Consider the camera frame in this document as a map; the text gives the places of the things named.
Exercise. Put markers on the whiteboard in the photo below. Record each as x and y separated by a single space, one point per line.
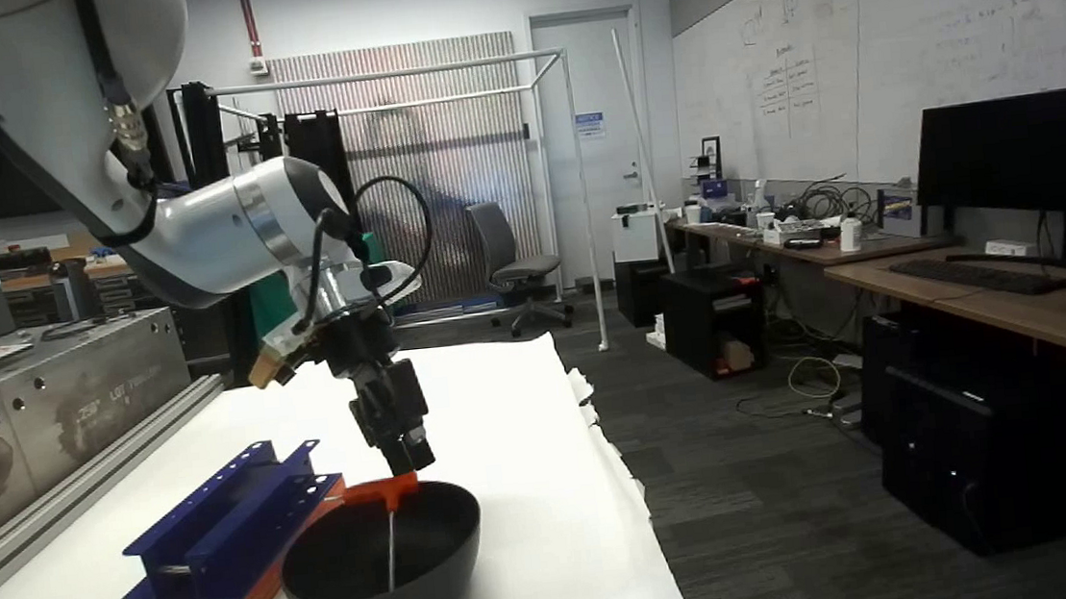
953 31

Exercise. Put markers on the grey office chair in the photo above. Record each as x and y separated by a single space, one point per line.
516 267

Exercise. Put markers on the white box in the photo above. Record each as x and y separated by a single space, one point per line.
636 237

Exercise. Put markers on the blue door sign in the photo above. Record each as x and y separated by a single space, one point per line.
589 125

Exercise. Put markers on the black cabinet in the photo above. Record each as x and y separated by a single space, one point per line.
704 318

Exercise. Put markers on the white door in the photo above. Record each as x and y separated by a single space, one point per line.
616 205

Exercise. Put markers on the white bottle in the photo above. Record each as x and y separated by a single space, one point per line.
851 235

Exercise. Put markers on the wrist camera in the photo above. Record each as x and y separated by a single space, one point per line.
276 358

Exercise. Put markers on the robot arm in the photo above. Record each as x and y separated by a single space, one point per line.
199 237

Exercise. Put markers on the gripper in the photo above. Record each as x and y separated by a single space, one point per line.
359 346

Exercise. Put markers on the black keyboard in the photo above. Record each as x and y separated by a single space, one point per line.
975 276

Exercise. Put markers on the blue metal tool rack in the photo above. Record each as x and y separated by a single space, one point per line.
224 519

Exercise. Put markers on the black computer tower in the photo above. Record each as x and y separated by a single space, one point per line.
981 453

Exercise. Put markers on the corrugated translucent panel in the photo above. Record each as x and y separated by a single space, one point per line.
472 150

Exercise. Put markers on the white pipe frame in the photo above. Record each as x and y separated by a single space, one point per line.
578 189

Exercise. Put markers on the grey metal bench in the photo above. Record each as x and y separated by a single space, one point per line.
42 420

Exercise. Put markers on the wooden desk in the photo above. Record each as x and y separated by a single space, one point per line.
1007 311
828 252

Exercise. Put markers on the black monitor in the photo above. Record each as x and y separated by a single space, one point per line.
1022 151

